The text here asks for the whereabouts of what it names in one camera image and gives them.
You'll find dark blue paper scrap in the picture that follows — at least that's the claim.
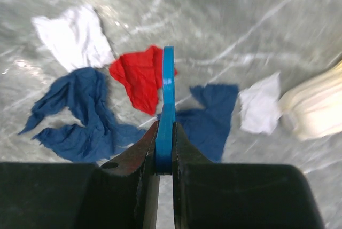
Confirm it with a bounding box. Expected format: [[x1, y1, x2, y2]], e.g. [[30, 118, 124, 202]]
[[21, 67, 146, 162], [175, 84, 239, 162]]

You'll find red paper scrap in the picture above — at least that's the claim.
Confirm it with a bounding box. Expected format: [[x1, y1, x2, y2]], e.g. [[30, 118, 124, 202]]
[[109, 45, 164, 115]]

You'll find white paper scrap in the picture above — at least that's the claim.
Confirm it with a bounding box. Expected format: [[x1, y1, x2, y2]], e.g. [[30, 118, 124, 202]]
[[32, 4, 115, 72], [238, 72, 281, 135]]

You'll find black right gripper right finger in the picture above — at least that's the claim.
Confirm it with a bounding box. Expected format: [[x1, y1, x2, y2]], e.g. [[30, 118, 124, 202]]
[[172, 123, 324, 228]]

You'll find yellow napa cabbage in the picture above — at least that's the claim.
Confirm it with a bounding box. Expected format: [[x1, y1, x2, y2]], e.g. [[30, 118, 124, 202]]
[[278, 62, 341, 141]]

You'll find blue hand brush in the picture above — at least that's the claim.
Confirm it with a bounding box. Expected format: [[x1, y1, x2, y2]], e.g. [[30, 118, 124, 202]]
[[155, 46, 176, 175]]

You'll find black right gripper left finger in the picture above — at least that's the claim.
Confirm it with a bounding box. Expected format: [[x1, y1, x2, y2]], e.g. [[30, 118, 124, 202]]
[[1, 123, 159, 228]]

